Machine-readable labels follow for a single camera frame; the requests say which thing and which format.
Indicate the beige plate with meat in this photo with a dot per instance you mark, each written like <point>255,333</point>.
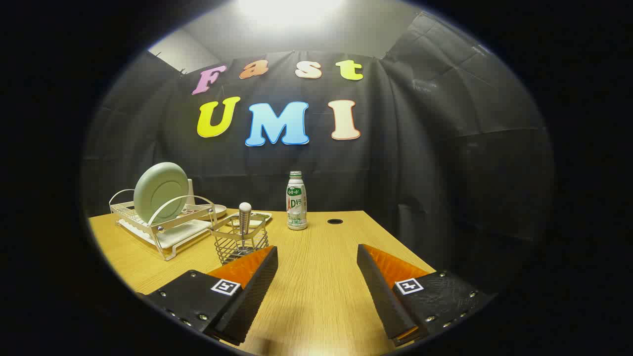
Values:
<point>218,210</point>

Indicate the white drink bottle green cap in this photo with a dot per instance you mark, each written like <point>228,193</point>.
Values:
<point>296,202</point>

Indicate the white divided tray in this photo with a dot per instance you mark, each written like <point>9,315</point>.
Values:
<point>261,216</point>

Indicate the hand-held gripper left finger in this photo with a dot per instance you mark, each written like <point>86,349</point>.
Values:
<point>257,291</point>

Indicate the black backdrop cloth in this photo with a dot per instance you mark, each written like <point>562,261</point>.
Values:
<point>395,148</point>

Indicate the white drip tray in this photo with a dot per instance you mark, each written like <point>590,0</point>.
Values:
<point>178,236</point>

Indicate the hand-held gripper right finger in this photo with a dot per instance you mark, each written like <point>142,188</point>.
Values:
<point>381,296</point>

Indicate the light green plate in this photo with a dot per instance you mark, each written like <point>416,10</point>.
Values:
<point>158,193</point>

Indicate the white toaster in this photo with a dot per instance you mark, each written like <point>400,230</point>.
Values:
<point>190,194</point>

